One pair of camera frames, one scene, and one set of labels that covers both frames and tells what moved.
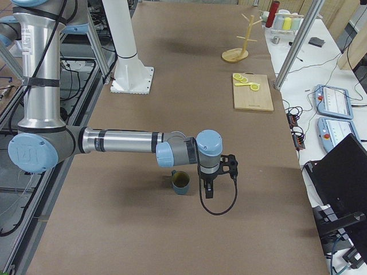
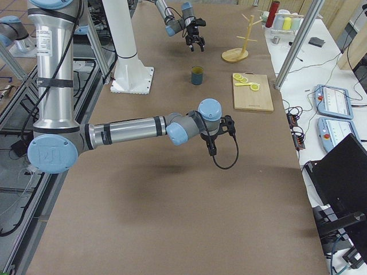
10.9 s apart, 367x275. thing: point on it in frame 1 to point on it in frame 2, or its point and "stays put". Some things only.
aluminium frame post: [311, 19] stays put
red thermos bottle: [273, 10] stays put
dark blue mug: [181, 181] to [196, 75]
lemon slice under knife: [254, 87] stays put
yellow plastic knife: [246, 83] stays put
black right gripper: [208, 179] to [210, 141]
